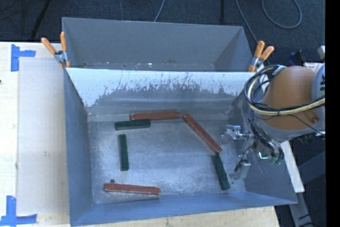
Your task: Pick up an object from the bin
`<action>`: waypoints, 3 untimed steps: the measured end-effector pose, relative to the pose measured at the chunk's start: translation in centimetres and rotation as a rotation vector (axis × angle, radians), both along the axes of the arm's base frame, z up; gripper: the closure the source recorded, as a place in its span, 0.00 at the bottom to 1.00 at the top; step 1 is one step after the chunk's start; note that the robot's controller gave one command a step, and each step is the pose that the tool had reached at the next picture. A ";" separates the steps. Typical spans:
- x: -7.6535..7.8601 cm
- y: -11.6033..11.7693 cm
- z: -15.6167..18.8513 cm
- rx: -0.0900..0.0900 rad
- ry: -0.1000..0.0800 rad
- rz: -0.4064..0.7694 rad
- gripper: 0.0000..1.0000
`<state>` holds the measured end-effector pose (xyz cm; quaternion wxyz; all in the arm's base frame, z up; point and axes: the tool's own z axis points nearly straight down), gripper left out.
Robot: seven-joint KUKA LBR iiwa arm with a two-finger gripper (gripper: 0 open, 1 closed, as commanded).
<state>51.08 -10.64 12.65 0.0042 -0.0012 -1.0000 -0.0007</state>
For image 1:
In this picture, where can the dark green flat block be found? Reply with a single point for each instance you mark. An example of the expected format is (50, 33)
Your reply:
(123, 152)
(221, 172)
(132, 124)

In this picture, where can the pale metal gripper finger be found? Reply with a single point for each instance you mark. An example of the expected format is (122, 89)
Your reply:
(230, 136)
(240, 171)

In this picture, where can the grey metal bin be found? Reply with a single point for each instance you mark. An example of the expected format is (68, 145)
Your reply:
(170, 159)

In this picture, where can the red-brown flat block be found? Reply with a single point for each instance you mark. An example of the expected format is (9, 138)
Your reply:
(202, 133)
(132, 189)
(155, 115)

